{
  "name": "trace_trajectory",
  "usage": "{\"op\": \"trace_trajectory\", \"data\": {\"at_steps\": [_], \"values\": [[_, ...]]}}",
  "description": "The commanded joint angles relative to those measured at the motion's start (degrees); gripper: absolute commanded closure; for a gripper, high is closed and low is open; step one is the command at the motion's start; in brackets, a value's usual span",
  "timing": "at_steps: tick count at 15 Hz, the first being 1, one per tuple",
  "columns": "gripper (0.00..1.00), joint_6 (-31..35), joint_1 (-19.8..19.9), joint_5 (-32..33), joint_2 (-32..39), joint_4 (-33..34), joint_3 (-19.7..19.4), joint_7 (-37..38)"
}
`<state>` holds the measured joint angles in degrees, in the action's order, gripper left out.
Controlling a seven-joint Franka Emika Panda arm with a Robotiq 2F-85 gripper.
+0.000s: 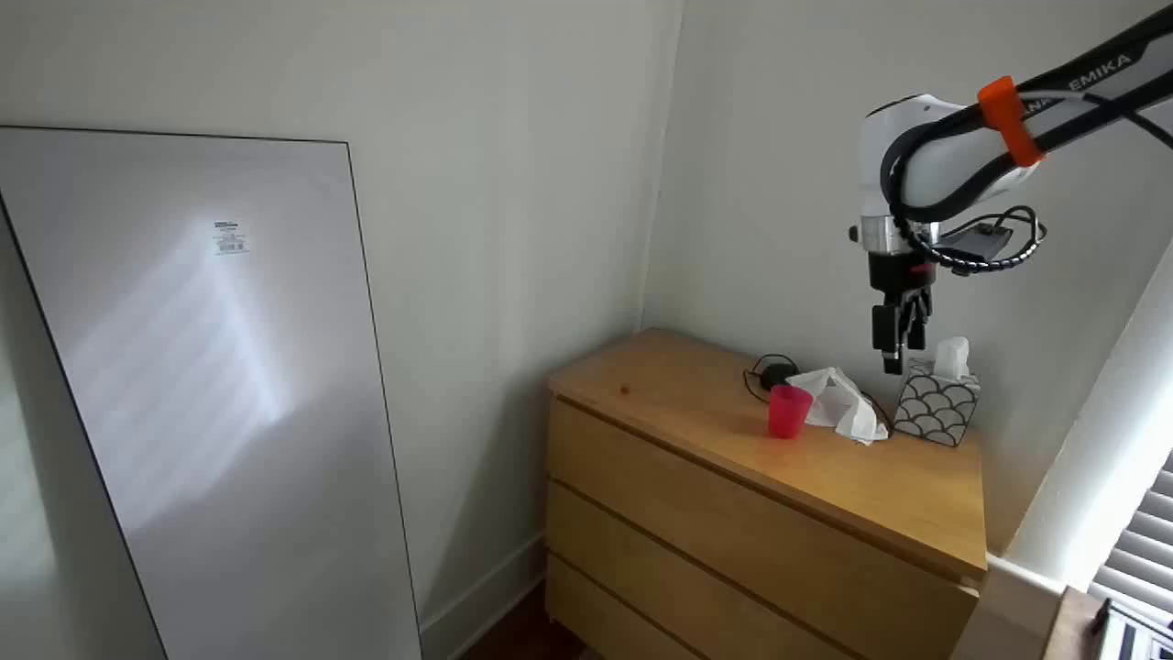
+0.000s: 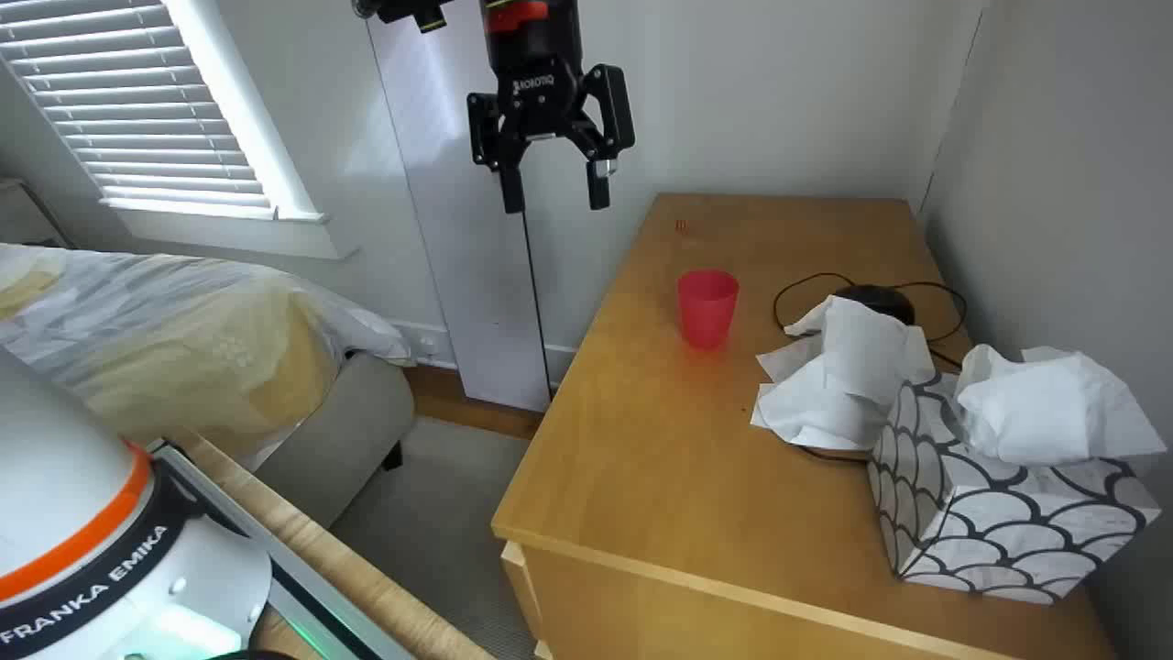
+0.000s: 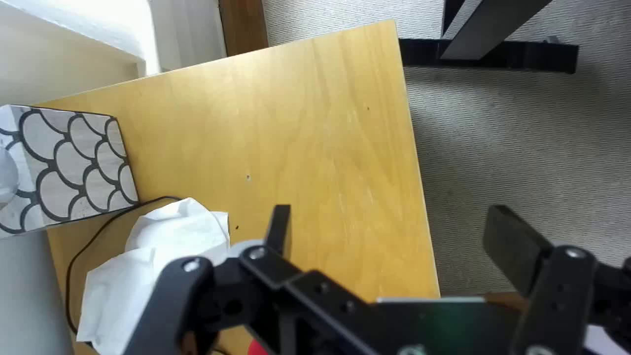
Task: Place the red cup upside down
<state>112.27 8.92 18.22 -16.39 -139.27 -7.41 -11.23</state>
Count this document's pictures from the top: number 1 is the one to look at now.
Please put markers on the crumpled white tissue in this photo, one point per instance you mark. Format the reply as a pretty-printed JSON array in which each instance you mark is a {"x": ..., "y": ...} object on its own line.
[{"x": 841, "y": 402}]

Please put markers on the red plastic cup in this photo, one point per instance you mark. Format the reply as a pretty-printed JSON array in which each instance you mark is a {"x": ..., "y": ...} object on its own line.
[{"x": 791, "y": 413}]

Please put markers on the white window blinds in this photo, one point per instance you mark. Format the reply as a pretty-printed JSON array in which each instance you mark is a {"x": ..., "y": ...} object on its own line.
[{"x": 1142, "y": 561}]

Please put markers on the scallop patterned tissue box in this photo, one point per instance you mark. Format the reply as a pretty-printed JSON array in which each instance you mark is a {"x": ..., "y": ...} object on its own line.
[{"x": 932, "y": 413}]

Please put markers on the wooden dresser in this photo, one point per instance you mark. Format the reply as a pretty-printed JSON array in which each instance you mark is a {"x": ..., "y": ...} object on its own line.
[{"x": 735, "y": 515}]

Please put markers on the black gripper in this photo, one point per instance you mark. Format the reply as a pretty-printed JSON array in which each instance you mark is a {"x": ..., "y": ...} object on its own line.
[{"x": 899, "y": 284}]

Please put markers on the white tissue in box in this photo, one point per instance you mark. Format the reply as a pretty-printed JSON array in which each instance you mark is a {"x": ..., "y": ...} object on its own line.
[{"x": 953, "y": 362}]

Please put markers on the white leaning panel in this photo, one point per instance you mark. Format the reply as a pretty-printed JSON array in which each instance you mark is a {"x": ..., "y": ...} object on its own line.
[{"x": 208, "y": 414}]

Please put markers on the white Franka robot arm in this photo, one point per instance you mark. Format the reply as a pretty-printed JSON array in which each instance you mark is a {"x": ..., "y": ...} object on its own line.
[{"x": 940, "y": 137}]

